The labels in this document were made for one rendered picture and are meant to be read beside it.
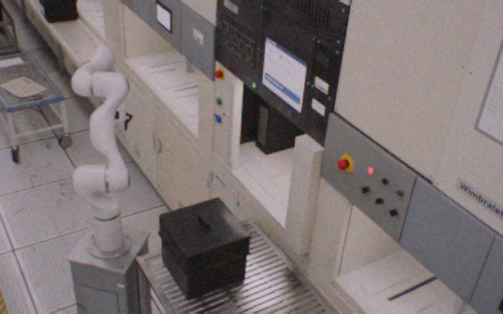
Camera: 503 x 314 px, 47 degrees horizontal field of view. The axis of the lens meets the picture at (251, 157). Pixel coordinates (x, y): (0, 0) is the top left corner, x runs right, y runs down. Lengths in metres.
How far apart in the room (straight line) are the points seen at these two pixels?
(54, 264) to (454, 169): 2.65
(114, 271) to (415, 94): 1.48
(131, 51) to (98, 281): 1.97
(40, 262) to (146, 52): 1.59
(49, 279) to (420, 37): 2.66
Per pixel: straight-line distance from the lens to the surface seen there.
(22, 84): 4.81
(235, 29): 2.61
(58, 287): 3.64
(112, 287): 2.69
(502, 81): 1.59
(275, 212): 2.71
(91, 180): 2.43
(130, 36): 4.14
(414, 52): 1.79
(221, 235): 2.35
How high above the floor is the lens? 2.57
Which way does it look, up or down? 34 degrees down
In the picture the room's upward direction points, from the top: 4 degrees clockwise
